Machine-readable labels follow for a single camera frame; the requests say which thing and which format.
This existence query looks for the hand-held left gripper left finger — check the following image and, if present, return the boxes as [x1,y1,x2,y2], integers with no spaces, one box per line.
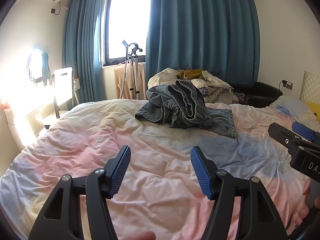
[29,145,132,240]

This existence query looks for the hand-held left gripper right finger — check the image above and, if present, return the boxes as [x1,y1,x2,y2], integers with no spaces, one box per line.
[190,146,288,240]

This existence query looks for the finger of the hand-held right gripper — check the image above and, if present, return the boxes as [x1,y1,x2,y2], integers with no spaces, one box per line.
[268,122,300,153]
[292,121,320,144]

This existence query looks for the blue denim jeans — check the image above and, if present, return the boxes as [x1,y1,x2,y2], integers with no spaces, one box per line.
[135,79,238,138]

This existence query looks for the person's right hand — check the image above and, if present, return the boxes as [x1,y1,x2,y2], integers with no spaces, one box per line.
[294,179,313,232]

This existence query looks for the person's left hand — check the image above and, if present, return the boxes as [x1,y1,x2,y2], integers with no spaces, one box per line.
[117,231,157,240]

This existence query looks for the yellow plush pillow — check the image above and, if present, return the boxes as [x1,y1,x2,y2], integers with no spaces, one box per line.
[303,102,320,124]

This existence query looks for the pastel tie-dye duvet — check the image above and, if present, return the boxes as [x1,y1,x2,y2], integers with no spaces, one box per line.
[0,95,320,240]

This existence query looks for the white quilted headboard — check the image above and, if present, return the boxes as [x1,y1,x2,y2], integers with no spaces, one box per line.
[299,70,320,104]

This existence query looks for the black sofa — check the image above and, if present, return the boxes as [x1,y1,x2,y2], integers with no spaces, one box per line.
[229,81,283,107]

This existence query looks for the small patterned cloth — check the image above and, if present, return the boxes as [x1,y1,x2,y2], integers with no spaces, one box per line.
[232,92,248,104]

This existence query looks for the grey jacket with purple label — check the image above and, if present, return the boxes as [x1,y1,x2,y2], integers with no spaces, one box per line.
[197,85,240,103]

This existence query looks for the beige hanging sweater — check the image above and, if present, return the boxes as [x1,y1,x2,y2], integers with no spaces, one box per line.
[114,61,146,100]

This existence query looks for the mustard yellow garment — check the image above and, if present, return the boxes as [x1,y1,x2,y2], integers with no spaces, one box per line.
[177,69,205,80]

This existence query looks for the white puffer jacket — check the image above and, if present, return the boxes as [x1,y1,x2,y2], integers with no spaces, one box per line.
[147,68,234,103]

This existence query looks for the white chair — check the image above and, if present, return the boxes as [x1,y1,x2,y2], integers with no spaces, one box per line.
[44,67,81,130]

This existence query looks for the garment steamer stand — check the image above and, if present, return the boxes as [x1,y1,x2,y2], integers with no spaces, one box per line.
[121,40,145,100]

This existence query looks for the wide teal curtain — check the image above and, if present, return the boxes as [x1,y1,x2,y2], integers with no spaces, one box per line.
[146,0,260,100]

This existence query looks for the narrow teal curtain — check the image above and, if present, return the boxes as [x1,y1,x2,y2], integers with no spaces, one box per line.
[62,0,110,103]

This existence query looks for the dark framed window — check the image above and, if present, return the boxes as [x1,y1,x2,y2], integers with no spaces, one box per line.
[101,0,152,67]

